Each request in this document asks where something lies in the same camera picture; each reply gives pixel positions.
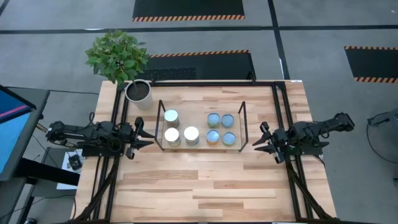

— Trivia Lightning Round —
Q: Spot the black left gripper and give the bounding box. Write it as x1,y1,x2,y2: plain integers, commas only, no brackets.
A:
119,116,155,161

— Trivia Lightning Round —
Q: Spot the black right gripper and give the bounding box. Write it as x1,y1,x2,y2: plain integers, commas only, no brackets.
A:
252,121,290,165

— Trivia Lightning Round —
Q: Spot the silver-top can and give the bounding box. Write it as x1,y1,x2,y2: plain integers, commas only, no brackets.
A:
164,127,182,147
164,109,180,128
183,126,200,146

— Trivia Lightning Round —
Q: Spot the blue-lid can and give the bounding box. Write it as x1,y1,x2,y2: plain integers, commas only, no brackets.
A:
206,129,221,146
222,131,236,146
206,112,221,129

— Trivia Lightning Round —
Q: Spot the short blue can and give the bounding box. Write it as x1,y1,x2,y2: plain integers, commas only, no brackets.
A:
221,114,235,129

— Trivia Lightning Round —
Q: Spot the white plant pot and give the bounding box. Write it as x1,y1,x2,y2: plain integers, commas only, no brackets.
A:
124,78,154,111

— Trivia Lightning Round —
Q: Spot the small black device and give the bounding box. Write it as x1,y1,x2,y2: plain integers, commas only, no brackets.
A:
68,154,83,171

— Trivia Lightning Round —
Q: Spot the white paper sheet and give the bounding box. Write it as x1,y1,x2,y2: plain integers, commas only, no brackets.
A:
56,148,84,190

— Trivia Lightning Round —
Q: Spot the green leafy plant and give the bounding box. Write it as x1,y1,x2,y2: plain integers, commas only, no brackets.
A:
85,29,150,85

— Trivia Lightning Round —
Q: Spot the brown wooden stick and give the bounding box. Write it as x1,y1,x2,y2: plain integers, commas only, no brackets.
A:
35,123,77,150

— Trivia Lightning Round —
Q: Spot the black hazard-striped floor mat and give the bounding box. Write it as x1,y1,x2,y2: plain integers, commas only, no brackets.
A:
344,45,398,84
132,0,246,22
136,49,257,81

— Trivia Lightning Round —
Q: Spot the grey side table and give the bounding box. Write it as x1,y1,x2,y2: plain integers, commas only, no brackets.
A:
30,146,82,200

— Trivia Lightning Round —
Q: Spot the black monitor stand base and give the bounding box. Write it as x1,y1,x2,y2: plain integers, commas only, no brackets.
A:
14,157,81,187

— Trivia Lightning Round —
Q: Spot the grey chair base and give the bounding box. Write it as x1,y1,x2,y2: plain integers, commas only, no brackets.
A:
366,108,398,131

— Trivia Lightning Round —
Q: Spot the monitor with blue screen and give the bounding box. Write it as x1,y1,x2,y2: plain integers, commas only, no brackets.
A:
0,84,50,183

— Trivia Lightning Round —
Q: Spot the black aluminium rig frame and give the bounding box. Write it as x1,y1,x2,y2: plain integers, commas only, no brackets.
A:
70,80,340,224

